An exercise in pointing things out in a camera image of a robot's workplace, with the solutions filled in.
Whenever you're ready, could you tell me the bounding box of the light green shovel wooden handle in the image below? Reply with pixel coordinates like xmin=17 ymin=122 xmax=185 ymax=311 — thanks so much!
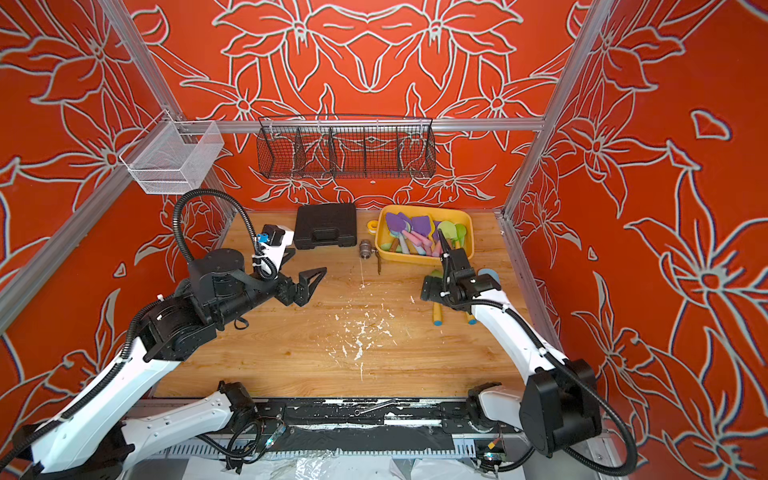
xmin=438 ymin=221 xmax=460 ymax=249

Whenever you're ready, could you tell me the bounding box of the purple shovel pink handle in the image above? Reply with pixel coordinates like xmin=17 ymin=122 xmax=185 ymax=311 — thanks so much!
xmin=411 ymin=215 xmax=440 ymax=257
xmin=385 ymin=213 xmax=423 ymax=255

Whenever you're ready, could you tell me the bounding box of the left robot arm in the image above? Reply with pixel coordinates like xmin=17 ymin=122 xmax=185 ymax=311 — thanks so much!
xmin=1 ymin=188 xmax=327 ymax=479

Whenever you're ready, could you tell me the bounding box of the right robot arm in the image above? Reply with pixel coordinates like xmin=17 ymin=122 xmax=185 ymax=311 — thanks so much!
xmin=421 ymin=244 xmax=639 ymax=477

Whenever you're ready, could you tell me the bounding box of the yellow plastic storage box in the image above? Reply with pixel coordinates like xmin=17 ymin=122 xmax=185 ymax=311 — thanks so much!
xmin=374 ymin=205 xmax=475 ymax=266

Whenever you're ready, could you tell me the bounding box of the black plastic tool case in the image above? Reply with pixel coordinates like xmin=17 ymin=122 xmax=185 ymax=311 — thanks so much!
xmin=293 ymin=203 xmax=358 ymax=250

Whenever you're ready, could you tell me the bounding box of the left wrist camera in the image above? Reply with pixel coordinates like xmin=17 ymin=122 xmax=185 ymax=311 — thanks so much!
xmin=258 ymin=224 xmax=294 ymax=268

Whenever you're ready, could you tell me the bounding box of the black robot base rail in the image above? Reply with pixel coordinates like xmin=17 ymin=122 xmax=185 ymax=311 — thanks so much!
xmin=215 ymin=395 xmax=523 ymax=436

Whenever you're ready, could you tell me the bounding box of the black wire wall basket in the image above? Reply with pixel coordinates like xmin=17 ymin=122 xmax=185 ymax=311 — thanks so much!
xmin=256 ymin=115 xmax=437 ymax=179

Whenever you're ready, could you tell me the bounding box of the clear plastic wall bin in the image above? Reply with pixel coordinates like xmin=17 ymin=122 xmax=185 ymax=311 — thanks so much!
xmin=119 ymin=119 xmax=224 ymax=195

